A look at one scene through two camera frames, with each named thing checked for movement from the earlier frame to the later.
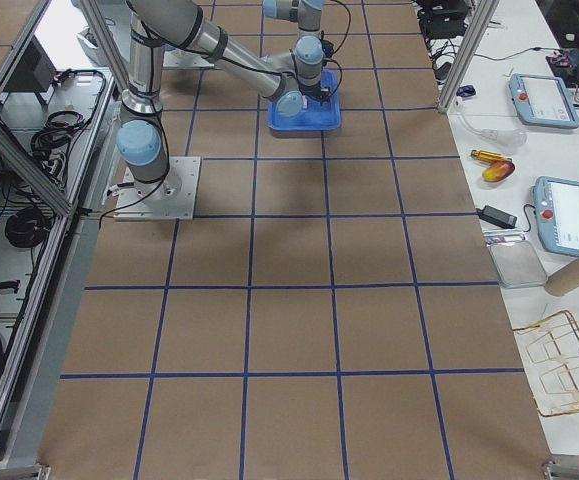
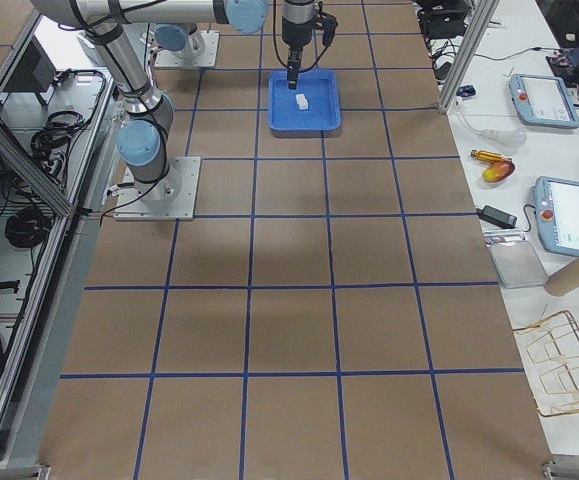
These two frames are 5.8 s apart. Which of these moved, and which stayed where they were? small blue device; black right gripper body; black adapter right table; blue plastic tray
Moved: black right gripper body
Stayed: black adapter right table; blue plastic tray; small blue device
